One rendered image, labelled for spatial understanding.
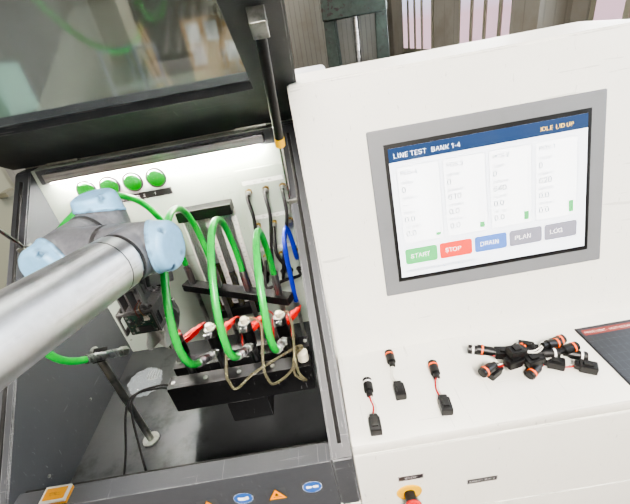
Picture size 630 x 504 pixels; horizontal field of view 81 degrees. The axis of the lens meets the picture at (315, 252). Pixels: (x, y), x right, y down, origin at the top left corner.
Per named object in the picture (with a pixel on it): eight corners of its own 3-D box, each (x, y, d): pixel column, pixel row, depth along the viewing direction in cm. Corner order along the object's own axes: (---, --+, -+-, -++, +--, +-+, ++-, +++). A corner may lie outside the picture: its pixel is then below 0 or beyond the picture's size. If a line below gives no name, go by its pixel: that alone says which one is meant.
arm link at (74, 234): (69, 246, 48) (118, 210, 58) (-1, 251, 51) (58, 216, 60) (96, 294, 52) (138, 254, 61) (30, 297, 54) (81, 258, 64)
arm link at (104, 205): (52, 207, 59) (87, 187, 66) (84, 265, 64) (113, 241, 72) (94, 202, 57) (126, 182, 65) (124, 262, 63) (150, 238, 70)
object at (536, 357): (485, 395, 72) (487, 375, 69) (462, 354, 81) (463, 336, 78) (602, 375, 71) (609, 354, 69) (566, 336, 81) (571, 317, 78)
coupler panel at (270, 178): (261, 277, 108) (232, 175, 92) (262, 270, 111) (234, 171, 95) (305, 269, 107) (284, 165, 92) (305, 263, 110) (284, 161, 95)
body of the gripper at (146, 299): (126, 339, 71) (98, 289, 65) (141, 311, 79) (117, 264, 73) (165, 333, 71) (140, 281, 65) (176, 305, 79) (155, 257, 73)
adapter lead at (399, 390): (407, 399, 74) (406, 392, 73) (396, 401, 74) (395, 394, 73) (393, 354, 84) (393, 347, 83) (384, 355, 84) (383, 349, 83)
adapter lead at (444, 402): (453, 415, 69) (453, 408, 68) (441, 416, 69) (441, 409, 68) (437, 365, 80) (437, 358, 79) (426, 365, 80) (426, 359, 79)
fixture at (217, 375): (187, 429, 93) (165, 389, 86) (195, 396, 102) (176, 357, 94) (320, 407, 93) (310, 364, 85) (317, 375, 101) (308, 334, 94)
